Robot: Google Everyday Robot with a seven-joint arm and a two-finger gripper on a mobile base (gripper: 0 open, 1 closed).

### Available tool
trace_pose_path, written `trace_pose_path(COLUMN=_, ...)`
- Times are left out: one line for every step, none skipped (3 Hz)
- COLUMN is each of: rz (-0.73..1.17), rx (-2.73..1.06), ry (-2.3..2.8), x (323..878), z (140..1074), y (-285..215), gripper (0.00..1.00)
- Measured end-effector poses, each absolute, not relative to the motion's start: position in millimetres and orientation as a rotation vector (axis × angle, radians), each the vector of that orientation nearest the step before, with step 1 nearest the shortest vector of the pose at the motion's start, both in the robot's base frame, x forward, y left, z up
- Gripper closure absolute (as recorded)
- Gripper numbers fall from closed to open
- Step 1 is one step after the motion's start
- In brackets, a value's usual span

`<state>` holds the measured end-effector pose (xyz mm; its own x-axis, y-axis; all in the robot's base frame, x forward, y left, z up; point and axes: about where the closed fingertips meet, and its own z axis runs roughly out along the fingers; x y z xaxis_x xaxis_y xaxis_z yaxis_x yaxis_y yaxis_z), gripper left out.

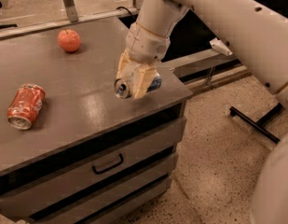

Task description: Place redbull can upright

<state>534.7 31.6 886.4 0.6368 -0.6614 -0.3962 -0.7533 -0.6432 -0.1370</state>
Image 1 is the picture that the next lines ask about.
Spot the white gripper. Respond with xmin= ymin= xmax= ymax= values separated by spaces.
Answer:
xmin=117 ymin=22 xmax=171 ymax=99

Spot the silver blue redbull can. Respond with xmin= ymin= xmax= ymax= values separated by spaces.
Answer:
xmin=114 ymin=73 xmax=162 ymax=99

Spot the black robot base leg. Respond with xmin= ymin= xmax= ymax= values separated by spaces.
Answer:
xmin=229 ymin=103 xmax=284 ymax=144

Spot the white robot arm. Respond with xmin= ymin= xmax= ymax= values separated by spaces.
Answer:
xmin=115 ymin=0 xmax=288 ymax=224

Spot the crushed red soda can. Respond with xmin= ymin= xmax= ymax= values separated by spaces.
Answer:
xmin=7 ymin=83 xmax=46 ymax=130

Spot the red apple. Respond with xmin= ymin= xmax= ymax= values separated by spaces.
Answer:
xmin=58 ymin=29 xmax=81 ymax=52

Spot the small white box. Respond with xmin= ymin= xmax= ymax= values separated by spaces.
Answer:
xmin=210 ymin=37 xmax=233 ymax=56

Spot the grey drawer cabinet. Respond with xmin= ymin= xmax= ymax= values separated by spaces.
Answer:
xmin=0 ymin=18 xmax=190 ymax=224

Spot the black cable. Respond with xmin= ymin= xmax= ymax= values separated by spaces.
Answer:
xmin=115 ymin=5 xmax=137 ymax=21

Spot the black drawer handle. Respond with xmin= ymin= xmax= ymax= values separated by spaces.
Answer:
xmin=92 ymin=153 xmax=124 ymax=175

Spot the grey metal post left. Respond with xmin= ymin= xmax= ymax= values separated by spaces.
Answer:
xmin=62 ymin=0 xmax=78 ymax=22

